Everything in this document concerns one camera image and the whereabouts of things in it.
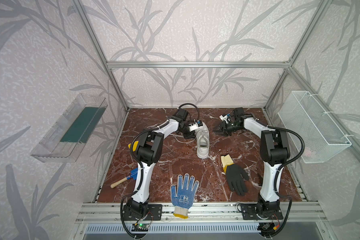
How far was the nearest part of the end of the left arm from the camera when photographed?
810mm

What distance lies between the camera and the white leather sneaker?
0.89m

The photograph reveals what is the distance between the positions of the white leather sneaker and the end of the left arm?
0.04 metres
